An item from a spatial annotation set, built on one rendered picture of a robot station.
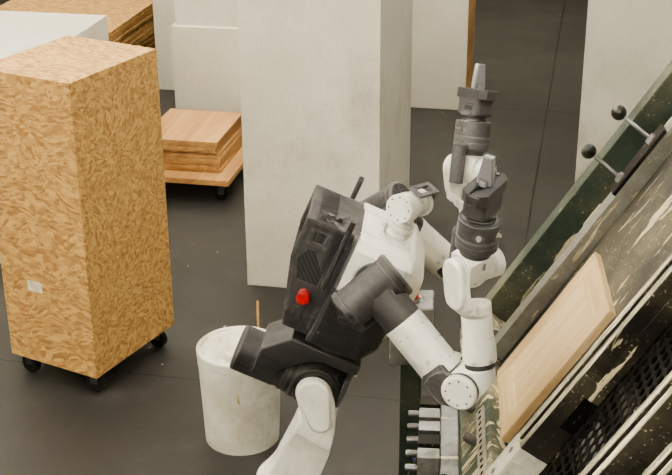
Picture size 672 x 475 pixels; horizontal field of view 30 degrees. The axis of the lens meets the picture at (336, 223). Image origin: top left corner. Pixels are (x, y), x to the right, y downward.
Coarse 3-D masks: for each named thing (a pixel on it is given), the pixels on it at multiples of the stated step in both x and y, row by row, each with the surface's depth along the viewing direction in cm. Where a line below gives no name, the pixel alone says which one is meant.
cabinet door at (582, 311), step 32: (576, 288) 301; (608, 288) 286; (544, 320) 308; (576, 320) 290; (608, 320) 276; (544, 352) 297; (576, 352) 279; (512, 384) 303; (544, 384) 285; (512, 416) 292
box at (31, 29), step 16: (0, 16) 636; (16, 16) 636; (32, 16) 636; (48, 16) 636; (64, 16) 636; (80, 16) 635; (96, 16) 635; (0, 32) 607; (16, 32) 607; (32, 32) 607; (48, 32) 607; (64, 32) 606; (80, 32) 606; (96, 32) 625; (0, 48) 581; (16, 48) 580
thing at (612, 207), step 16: (656, 160) 301; (640, 176) 303; (624, 192) 305; (608, 208) 307; (624, 208) 306; (592, 224) 309; (608, 224) 308; (576, 240) 313; (592, 240) 310; (560, 256) 317; (576, 256) 312; (560, 272) 314; (544, 288) 317; (528, 304) 319; (544, 304) 318; (512, 320) 323; (528, 320) 320; (496, 336) 327; (512, 336) 323
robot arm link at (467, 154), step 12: (456, 144) 304; (468, 144) 305; (480, 144) 305; (456, 156) 304; (468, 156) 306; (480, 156) 308; (456, 168) 304; (468, 168) 306; (456, 180) 304; (468, 180) 308
